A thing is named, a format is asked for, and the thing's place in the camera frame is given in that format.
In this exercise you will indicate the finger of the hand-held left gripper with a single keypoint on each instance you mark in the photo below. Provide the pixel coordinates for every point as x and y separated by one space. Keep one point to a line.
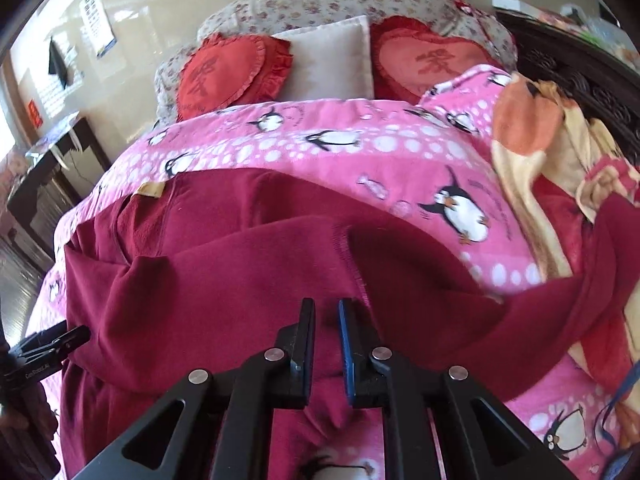
70 337

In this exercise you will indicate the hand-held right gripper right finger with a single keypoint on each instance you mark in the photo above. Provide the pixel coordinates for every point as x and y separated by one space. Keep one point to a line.
346 340

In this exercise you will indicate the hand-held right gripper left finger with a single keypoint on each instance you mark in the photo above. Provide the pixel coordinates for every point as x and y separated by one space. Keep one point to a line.
310 340

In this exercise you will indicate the maroon fleece garment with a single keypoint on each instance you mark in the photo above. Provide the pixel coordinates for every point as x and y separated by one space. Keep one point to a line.
225 260

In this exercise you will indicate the dark wooden side table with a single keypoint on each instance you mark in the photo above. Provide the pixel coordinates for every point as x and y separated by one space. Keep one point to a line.
30 190

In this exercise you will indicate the pink penguin blanket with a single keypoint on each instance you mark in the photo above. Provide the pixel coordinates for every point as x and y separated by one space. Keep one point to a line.
350 135

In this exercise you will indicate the white pillow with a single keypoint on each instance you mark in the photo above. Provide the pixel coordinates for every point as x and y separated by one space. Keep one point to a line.
330 60

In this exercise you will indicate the red heart pillow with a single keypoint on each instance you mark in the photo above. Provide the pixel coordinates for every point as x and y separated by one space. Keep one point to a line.
425 60
220 72

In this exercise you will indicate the orange cream red blanket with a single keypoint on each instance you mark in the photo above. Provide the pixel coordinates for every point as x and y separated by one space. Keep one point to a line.
520 110

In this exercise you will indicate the dark carved wooden headboard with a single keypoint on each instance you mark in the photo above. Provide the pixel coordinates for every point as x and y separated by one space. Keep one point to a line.
575 75

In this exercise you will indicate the white box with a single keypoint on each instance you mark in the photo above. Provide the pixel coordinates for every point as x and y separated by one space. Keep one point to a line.
515 5

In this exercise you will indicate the clear plastic bag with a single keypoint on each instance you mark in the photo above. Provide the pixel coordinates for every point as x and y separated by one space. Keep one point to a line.
610 35

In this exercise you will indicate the red wall sign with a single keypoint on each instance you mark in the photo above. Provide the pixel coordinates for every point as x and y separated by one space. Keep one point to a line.
35 114

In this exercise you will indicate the black cloth on wall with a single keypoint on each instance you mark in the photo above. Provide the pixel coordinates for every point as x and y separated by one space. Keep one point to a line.
59 62

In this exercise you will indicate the wall calendar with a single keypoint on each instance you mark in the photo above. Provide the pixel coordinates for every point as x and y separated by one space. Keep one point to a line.
97 20

